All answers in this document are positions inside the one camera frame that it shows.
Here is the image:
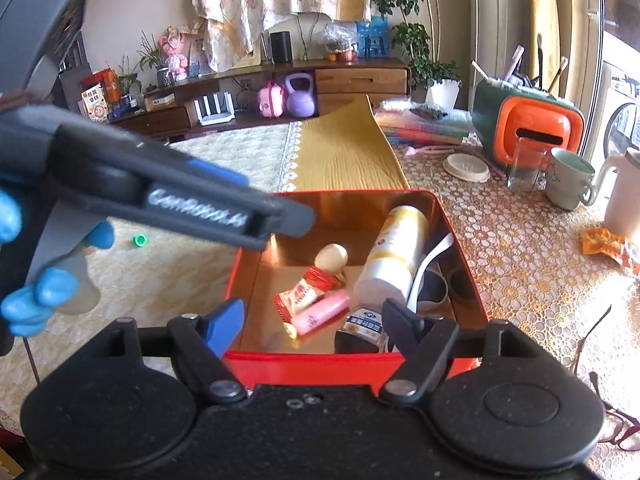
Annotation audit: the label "pale green mug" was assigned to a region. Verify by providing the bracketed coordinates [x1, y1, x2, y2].
[544, 147, 600, 212]

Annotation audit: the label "white and yellow bottle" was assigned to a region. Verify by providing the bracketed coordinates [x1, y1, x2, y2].
[354, 205, 430, 308]

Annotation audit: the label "clear drinking glass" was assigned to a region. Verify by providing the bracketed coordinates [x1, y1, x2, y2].
[506, 136, 549, 194]

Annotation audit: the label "orange snack wrapper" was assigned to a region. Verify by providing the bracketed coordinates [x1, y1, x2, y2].
[580, 226, 640, 276]

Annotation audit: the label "pink tube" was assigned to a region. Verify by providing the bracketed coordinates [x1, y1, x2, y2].
[291, 291, 351, 337]

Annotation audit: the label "pink toy suitcase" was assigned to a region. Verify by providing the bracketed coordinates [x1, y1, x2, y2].
[257, 81, 286, 119]

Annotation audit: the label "stack of books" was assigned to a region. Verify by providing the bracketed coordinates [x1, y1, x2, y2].
[372, 99, 476, 147]

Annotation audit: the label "small cream ball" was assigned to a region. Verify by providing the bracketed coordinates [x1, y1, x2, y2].
[314, 243, 349, 281]

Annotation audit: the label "white round lid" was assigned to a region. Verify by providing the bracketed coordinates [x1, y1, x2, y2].
[443, 152, 492, 184]

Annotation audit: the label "purple kettlebell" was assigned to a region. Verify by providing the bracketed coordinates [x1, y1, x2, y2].
[284, 72, 317, 118]

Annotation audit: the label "floral cloth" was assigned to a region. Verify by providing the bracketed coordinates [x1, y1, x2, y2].
[192, 0, 376, 73]

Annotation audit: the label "dark framed eyeglasses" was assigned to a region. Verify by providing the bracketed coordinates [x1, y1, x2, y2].
[570, 304, 640, 453]

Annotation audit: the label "wooden TV cabinet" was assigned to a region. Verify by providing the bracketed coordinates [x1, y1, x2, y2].
[107, 57, 412, 138]

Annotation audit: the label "green indoor tree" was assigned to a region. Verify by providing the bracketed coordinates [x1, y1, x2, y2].
[372, 0, 463, 91]

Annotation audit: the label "quilted cream table mat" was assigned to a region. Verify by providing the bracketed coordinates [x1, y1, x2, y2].
[0, 122, 301, 411]

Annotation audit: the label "plastic bag with fruit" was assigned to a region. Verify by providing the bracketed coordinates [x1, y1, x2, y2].
[312, 20, 361, 63]

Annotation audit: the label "potted spider plant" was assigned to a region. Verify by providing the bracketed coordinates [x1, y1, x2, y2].
[136, 30, 176, 88]

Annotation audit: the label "person's left hand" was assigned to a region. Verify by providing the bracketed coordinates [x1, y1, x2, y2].
[0, 192, 115, 337]

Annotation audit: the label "red tin box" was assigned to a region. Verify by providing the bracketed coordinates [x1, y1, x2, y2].
[222, 189, 491, 391]

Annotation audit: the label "printed snack box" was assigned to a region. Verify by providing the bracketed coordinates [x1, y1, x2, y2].
[80, 83, 108, 122]

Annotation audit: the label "standing air conditioner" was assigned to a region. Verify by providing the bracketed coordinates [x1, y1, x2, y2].
[470, 0, 531, 86]

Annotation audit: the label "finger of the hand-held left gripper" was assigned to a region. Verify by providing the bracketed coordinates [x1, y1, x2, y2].
[186, 157, 251, 188]
[132, 147, 317, 253]

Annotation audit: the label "white router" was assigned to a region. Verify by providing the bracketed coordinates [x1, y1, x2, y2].
[194, 92, 237, 127]

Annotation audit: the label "small potted plant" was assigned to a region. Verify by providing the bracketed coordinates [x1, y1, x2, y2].
[116, 56, 145, 97]

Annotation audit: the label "yellow textured mat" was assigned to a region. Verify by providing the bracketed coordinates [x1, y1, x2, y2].
[287, 95, 412, 195]

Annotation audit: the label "white plant pot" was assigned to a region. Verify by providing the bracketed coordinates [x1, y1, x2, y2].
[425, 78, 462, 111]

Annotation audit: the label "red and white candy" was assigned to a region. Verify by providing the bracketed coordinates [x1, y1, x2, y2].
[273, 266, 342, 340]

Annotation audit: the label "small cardboard box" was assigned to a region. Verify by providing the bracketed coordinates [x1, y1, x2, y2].
[144, 92, 177, 112]

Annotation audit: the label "washing machine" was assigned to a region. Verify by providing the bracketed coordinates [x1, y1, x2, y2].
[585, 60, 640, 161]

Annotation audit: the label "black cylinder speaker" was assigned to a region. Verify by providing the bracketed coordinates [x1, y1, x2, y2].
[270, 31, 293, 63]

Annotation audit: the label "orange and green box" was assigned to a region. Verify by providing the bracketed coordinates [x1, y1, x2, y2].
[470, 77, 586, 168]

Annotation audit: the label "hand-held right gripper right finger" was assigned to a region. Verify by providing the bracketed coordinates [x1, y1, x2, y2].
[379, 298, 527, 405]

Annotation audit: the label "white thermos cup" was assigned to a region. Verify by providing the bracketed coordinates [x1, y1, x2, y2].
[592, 147, 640, 246]

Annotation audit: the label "white sunglasses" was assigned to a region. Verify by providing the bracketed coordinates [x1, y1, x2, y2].
[406, 232, 456, 321]

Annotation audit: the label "lace tablecloth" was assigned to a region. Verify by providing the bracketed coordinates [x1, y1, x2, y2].
[390, 132, 640, 480]

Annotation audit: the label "yellow curtain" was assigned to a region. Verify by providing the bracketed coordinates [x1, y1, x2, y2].
[522, 0, 563, 91]

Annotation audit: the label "round metal tin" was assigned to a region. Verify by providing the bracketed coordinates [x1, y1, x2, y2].
[334, 309, 388, 355]

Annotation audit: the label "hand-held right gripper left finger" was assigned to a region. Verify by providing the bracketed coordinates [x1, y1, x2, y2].
[100, 298, 249, 405]

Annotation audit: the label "blue picture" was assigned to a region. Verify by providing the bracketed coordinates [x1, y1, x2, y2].
[356, 16, 391, 59]

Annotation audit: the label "pink doll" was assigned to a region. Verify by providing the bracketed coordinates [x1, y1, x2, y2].
[159, 25, 193, 83]

